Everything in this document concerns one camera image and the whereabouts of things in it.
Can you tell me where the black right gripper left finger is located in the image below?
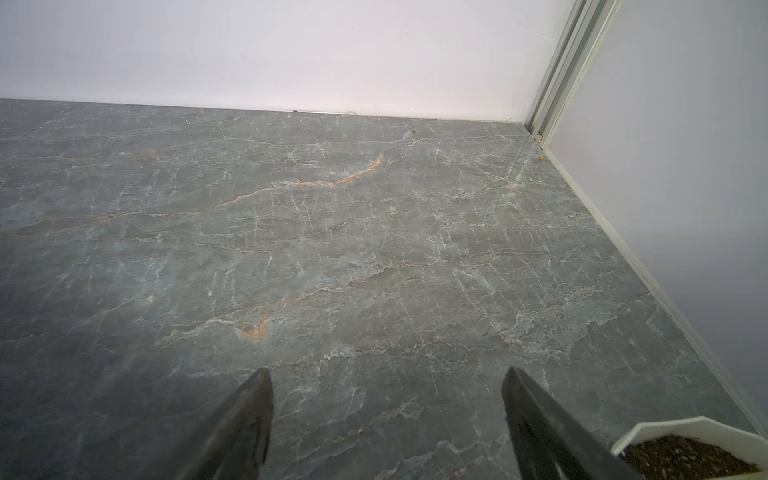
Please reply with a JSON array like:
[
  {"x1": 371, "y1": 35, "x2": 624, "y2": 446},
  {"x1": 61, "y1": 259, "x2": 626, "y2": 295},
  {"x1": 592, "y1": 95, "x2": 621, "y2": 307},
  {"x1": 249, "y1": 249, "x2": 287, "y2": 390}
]
[{"x1": 178, "y1": 368, "x2": 274, "y2": 479}]

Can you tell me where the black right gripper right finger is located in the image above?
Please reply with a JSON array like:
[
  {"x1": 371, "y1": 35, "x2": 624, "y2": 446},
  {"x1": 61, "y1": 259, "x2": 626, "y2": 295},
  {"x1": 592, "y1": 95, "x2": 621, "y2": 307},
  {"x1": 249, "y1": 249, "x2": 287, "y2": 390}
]
[{"x1": 501, "y1": 367, "x2": 641, "y2": 480}]

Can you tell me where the white plant pot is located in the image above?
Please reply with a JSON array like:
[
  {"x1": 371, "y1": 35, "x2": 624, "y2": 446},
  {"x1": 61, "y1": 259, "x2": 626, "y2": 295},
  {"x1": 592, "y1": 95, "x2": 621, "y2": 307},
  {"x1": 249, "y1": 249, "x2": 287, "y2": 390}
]
[{"x1": 611, "y1": 416, "x2": 767, "y2": 480}]

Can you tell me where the aluminium frame corner post right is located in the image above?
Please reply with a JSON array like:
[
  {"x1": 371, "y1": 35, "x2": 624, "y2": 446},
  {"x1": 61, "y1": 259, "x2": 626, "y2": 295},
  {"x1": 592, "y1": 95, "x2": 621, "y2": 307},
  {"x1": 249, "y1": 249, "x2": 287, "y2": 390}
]
[{"x1": 524, "y1": 0, "x2": 622, "y2": 149}]

